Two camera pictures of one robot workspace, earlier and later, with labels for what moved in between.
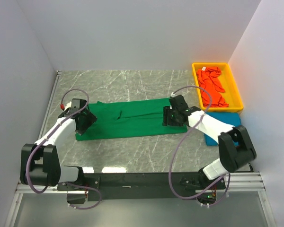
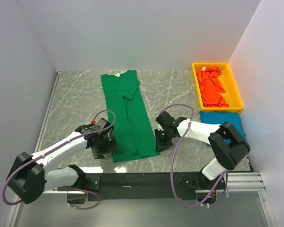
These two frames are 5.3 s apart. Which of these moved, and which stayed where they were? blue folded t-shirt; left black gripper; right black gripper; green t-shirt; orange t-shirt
Moved: right black gripper; left black gripper; green t-shirt
Stayed: blue folded t-shirt; orange t-shirt
